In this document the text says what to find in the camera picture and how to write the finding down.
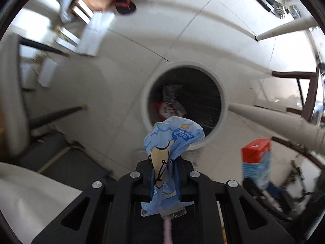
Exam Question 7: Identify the white table leg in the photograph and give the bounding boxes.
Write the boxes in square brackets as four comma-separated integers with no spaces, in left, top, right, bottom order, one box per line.
[228,103,325,153]
[255,15,318,42]

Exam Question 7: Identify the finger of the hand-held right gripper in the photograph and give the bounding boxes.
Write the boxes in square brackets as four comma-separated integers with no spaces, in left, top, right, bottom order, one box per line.
[243,178,270,204]

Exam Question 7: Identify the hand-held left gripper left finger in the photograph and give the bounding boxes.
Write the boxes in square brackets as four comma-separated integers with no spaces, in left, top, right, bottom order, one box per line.
[32,161,163,244]

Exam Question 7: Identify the white round trash bin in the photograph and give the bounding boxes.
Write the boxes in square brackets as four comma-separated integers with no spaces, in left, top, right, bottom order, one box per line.
[141,61,230,151]

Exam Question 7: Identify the metal dumbbell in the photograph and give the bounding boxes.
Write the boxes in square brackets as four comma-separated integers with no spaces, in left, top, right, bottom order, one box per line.
[273,1,302,19]

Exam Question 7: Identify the dark wooden chair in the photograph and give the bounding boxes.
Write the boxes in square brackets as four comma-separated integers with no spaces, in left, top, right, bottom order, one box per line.
[272,66,325,125]

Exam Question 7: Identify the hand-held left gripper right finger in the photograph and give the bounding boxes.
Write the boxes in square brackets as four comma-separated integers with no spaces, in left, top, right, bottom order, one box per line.
[173,159,296,244]

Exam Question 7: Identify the grey chair with dark legs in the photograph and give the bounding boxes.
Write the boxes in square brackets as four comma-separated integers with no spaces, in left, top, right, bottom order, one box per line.
[0,34,88,157]

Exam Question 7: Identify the red and white packet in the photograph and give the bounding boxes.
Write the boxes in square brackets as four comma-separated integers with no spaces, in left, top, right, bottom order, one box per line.
[159,101,186,119]

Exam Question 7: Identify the black and red slippers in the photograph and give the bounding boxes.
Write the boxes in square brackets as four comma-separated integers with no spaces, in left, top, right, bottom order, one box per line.
[112,0,137,15]

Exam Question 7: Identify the white paper bag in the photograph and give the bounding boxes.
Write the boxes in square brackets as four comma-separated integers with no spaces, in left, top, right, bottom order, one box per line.
[77,11,115,56]

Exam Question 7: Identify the blue plastic snack wrapper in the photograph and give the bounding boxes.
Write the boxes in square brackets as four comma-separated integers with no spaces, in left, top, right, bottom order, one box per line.
[141,116,206,220]

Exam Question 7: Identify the red and blue carton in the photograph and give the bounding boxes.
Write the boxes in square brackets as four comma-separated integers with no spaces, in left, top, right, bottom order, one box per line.
[241,139,273,189]

